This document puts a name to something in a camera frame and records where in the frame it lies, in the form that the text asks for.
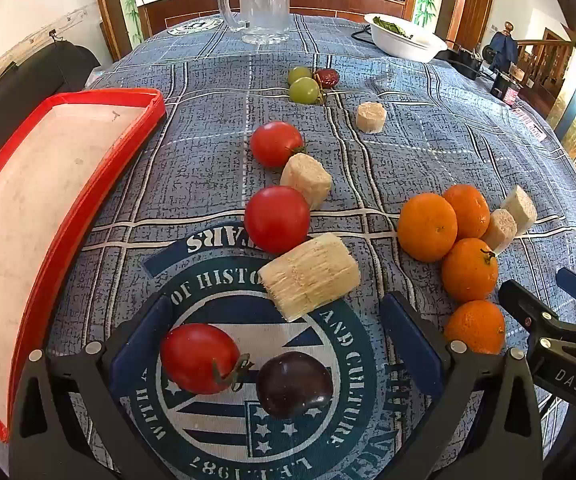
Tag white bowl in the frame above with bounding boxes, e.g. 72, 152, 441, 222
364, 12, 448, 63

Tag black device with red label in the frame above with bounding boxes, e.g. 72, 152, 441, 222
490, 72, 521, 104

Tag red plastic tray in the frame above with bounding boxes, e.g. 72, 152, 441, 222
0, 87, 167, 443

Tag pink card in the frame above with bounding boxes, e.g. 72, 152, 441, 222
510, 107, 550, 144

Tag mandarin orange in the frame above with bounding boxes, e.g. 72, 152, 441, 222
397, 193, 459, 263
443, 300, 507, 356
442, 184, 492, 241
441, 237, 499, 304

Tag blue plaid tablecloth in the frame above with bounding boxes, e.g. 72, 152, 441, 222
43, 12, 576, 480

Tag clear glass mug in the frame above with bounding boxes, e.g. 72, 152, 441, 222
217, 0, 293, 45

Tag large peeled sugarcane piece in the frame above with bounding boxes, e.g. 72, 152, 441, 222
258, 232, 362, 323

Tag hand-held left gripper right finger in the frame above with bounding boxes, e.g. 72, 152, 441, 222
380, 291, 544, 480

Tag wooden counter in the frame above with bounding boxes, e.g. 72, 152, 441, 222
137, 0, 411, 38

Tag dark purple tomato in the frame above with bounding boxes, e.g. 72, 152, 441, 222
255, 351, 334, 420

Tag green tomato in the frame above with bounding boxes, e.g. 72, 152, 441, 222
288, 77, 322, 106
287, 65, 314, 86

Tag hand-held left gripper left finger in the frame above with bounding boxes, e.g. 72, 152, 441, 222
8, 292, 176, 480

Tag red jujube date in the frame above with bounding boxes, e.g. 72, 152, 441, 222
315, 68, 342, 90

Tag red cherry tomato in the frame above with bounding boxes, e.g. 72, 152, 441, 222
160, 323, 254, 396
244, 185, 312, 255
249, 121, 306, 168

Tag blue jacket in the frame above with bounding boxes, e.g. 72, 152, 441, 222
488, 22, 520, 75

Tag wooden door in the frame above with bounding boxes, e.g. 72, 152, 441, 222
454, 0, 497, 52

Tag green leaves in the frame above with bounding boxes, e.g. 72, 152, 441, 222
373, 16, 414, 40

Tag black chair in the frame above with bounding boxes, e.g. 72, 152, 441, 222
0, 40, 101, 196

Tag wooden stair railing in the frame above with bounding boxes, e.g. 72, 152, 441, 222
517, 27, 575, 92

